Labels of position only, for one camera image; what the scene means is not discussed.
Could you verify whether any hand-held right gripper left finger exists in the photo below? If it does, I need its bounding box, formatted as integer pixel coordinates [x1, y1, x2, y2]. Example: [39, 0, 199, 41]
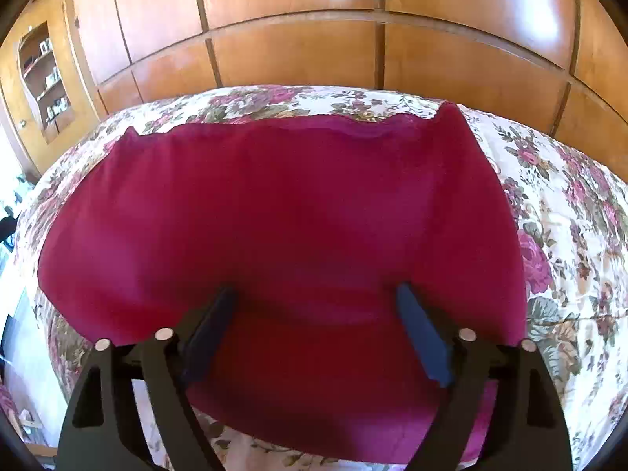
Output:
[55, 285, 237, 471]

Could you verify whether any floral bed cover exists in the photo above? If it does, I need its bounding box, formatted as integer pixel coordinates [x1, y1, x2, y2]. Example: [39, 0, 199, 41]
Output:
[14, 85, 628, 471]

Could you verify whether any wooden cabinet with glass door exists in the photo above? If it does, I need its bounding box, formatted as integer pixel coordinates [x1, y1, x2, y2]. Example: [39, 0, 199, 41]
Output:
[0, 0, 106, 177]

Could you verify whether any dark red garment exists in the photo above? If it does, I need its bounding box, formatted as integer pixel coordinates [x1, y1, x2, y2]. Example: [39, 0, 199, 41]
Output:
[37, 101, 529, 465]

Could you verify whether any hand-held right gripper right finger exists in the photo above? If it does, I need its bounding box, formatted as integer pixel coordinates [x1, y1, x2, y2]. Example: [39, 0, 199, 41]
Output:
[396, 282, 574, 471]

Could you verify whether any wooden wardrobe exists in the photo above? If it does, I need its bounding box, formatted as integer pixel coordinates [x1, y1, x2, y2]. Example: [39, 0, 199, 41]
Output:
[64, 0, 628, 154]

